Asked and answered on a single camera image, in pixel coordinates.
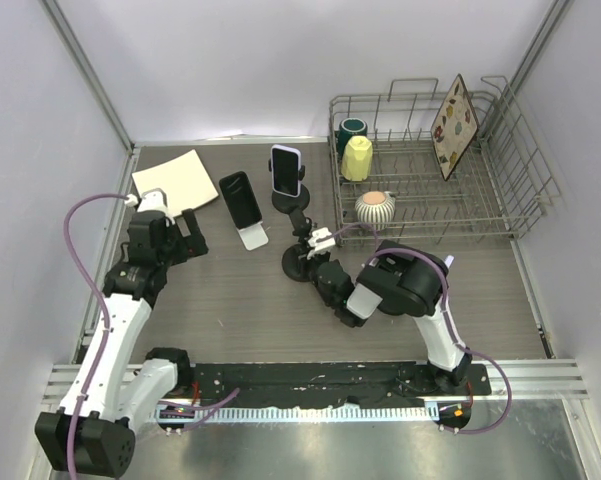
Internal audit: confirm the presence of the black round-base phone stand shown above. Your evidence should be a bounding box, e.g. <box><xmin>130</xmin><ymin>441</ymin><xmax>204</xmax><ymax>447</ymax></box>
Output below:
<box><xmin>281</xmin><ymin>208</ymin><xmax>317</xmax><ymax>287</ymax></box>

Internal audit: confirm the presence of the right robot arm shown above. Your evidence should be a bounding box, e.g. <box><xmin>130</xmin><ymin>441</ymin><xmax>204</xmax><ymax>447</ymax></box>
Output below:
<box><xmin>307</xmin><ymin>241</ymin><xmax>472</xmax><ymax>395</ymax></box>

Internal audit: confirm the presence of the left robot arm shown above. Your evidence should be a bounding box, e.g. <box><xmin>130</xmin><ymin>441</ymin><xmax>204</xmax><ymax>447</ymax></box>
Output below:
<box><xmin>34</xmin><ymin>209</ymin><xmax>208</xmax><ymax>478</ymax></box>

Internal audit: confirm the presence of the white folding phone stand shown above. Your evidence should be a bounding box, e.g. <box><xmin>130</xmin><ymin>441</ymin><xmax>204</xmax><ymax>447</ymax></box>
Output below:
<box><xmin>237</xmin><ymin>222</ymin><xmax>269</xmax><ymax>251</ymax></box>

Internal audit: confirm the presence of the black phone on white stand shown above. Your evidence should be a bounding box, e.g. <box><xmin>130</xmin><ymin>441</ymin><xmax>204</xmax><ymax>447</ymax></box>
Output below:
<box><xmin>219</xmin><ymin>171</ymin><xmax>263</xmax><ymax>230</ymax></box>

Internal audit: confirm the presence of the black round-base stand at back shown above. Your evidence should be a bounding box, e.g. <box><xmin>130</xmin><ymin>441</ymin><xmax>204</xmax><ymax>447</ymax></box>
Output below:
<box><xmin>268</xmin><ymin>151</ymin><xmax>310</xmax><ymax>214</ymax></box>

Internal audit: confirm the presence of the white square plate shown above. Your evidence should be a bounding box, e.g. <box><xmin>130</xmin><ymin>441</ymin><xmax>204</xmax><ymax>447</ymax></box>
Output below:
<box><xmin>132</xmin><ymin>149</ymin><xmax>219</xmax><ymax>217</ymax></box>

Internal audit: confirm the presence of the striped white ceramic bowl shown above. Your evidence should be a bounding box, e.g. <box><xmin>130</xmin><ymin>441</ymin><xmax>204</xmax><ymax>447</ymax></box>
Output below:
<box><xmin>354</xmin><ymin>191</ymin><xmax>396</xmax><ymax>231</ymax></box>

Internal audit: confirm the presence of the yellow faceted cup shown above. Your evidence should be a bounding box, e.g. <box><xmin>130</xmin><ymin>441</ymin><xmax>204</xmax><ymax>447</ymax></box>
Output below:
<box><xmin>341</xmin><ymin>135</ymin><xmax>373</xmax><ymax>182</ymax></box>

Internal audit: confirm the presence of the dark green mug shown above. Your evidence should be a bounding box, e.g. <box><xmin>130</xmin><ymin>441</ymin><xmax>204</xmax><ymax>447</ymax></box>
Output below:
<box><xmin>337</xmin><ymin>117</ymin><xmax>368</xmax><ymax>149</ymax></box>

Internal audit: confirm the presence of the floral square plate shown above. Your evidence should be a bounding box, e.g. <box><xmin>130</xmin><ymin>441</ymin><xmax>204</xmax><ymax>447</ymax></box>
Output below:
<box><xmin>431</xmin><ymin>74</ymin><xmax>479</xmax><ymax>181</ymax></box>

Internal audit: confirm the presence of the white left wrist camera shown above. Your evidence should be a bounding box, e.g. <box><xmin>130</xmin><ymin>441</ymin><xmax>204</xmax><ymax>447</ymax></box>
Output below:
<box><xmin>124</xmin><ymin>188</ymin><xmax>175</xmax><ymax>224</ymax></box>

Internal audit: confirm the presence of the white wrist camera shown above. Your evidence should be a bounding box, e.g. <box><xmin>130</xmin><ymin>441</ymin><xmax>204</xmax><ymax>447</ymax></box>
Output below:
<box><xmin>124</xmin><ymin>188</ymin><xmax>175</xmax><ymax>224</ymax></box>
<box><xmin>308</xmin><ymin>227</ymin><xmax>336</xmax><ymax>255</ymax></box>

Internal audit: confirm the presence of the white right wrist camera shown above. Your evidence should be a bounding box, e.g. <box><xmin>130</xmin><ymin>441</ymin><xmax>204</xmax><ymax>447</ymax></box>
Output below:
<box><xmin>308</xmin><ymin>227</ymin><xmax>336</xmax><ymax>255</ymax></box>

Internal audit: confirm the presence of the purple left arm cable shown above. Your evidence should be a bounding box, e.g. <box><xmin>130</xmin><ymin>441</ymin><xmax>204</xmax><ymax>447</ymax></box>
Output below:
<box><xmin>62</xmin><ymin>192</ymin><xmax>241</xmax><ymax>480</ymax></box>

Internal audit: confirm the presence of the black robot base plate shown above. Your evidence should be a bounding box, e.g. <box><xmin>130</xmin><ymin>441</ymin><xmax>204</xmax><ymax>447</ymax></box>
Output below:
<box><xmin>164</xmin><ymin>361</ymin><xmax>492</xmax><ymax>409</ymax></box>

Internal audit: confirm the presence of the white slotted cable duct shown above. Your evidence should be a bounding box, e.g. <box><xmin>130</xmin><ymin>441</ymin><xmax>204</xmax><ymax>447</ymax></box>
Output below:
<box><xmin>149</xmin><ymin>402</ymin><xmax>440</xmax><ymax>425</ymax></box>

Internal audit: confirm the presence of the grey wire dish rack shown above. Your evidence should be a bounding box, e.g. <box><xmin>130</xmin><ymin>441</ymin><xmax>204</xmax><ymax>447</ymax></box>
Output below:
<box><xmin>328</xmin><ymin>75</ymin><xmax>561</xmax><ymax>243</ymax></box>

